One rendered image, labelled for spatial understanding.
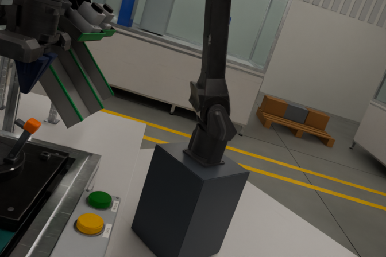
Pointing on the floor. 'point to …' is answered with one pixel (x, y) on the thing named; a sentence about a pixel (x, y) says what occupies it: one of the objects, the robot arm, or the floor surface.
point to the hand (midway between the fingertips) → (28, 72)
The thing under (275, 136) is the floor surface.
